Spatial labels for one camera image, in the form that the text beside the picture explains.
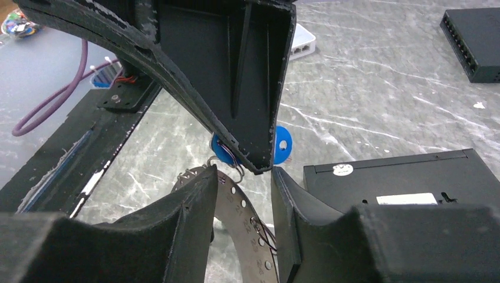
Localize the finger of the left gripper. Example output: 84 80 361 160
17 1 297 174

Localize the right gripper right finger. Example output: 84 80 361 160
271 167 375 282

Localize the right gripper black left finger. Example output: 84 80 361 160
23 166 218 282

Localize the large grey key ring disc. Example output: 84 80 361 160
171 156 279 283

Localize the blue key tag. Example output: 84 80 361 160
209 126 293 166

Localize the grey rectangular box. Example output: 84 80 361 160
289 24 316 61

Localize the bag of colourful tags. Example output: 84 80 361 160
1 8 42 38

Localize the black flat pad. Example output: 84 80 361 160
440 8 499 84

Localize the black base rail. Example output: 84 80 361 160
1 76 161 217

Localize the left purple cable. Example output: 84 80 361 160
11 39 120 137

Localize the black network switch box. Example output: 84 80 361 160
304 149 499 212

